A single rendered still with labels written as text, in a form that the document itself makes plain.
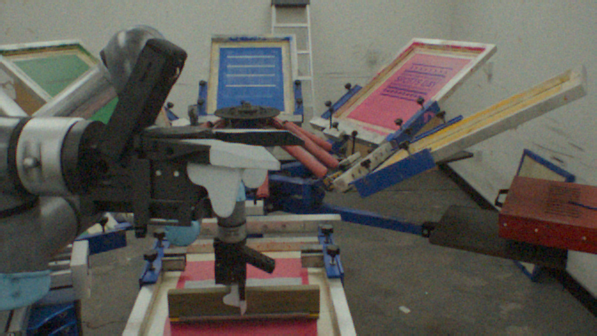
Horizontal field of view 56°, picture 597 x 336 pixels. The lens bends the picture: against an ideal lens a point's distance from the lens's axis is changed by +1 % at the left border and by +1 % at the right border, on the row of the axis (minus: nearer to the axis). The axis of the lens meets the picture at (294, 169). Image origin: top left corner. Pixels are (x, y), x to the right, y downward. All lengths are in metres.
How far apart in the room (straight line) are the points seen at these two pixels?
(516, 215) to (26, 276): 1.63
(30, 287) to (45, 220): 0.07
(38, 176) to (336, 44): 5.34
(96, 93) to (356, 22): 4.63
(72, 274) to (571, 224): 1.47
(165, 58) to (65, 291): 0.99
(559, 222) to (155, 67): 1.65
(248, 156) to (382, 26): 5.46
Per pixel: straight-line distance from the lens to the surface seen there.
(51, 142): 0.53
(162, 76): 0.49
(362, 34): 5.82
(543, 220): 1.98
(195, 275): 1.81
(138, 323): 1.54
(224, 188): 0.44
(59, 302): 1.42
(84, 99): 1.37
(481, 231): 2.22
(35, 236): 0.61
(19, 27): 6.18
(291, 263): 1.86
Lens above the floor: 1.80
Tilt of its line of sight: 18 degrees down
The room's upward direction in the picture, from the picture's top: straight up
